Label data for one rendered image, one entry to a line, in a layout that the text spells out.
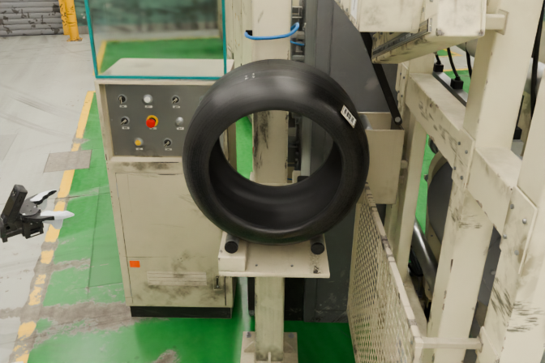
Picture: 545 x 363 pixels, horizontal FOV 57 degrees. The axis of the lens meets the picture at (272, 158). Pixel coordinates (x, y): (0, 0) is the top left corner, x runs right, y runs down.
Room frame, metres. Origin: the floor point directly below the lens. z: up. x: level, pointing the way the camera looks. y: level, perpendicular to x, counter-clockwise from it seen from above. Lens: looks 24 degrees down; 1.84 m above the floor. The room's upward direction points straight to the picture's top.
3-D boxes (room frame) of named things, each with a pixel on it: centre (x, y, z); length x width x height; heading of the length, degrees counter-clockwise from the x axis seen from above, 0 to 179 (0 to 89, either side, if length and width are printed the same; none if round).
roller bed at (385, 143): (1.76, -0.39, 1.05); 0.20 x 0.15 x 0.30; 179
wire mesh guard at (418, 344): (1.31, -0.34, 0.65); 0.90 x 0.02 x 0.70; 179
